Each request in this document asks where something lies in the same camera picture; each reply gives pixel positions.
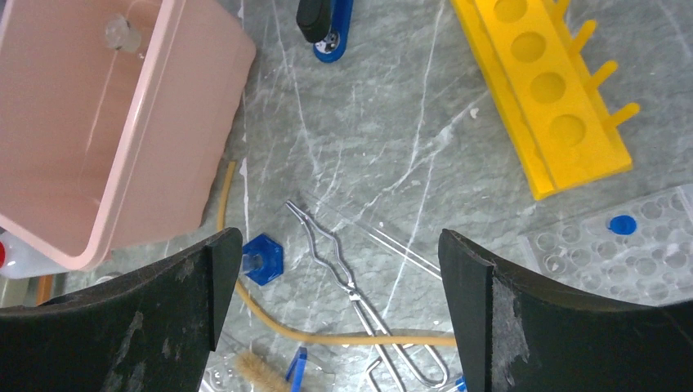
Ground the yellow test tube rack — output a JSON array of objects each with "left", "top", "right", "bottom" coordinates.
[{"left": 453, "top": 0, "right": 640, "bottom": 200}]

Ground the clear well plate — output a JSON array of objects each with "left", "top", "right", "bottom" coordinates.
[{"left": 519, "top": 184, "right": 692, "bottom": 306}]

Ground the pink plastic bin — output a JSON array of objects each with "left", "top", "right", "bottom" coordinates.
[{"left": 1, "top": 1, "right": 256, "bottom": 270}]

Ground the blue stapler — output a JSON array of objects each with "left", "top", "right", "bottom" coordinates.
[{"left": 296, "top": 0, "right": 354, "bottom": 64}]

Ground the clear glass rod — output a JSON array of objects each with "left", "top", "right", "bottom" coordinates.
[{"left": 302, "top": 189, "right": 442, "bottom": 281}]

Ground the small blue cap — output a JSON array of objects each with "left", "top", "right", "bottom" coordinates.
[
  {"left": 453, "top": 376, "right": 467, "bottom": 392},
  {"left": 607, "top": 215, "right": 637, "bottom": 236}
]

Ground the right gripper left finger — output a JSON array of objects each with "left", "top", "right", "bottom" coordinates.
[{"left": 1, "top": 228, "right": 243, "bottom": 391}]

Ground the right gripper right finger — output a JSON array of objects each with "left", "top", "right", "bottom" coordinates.
[{"left": 438, "top": 229, "right": 692, "bottom": 391}]

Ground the red cap wash bottle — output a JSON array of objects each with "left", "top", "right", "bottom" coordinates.
[{"left": 1, "top": 231, "right": 66, "bottom": 279}]

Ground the test tube brush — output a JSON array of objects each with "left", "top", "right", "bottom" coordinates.
[{"left": 234, "top": 350, "right": 290, "bottom": 392}]

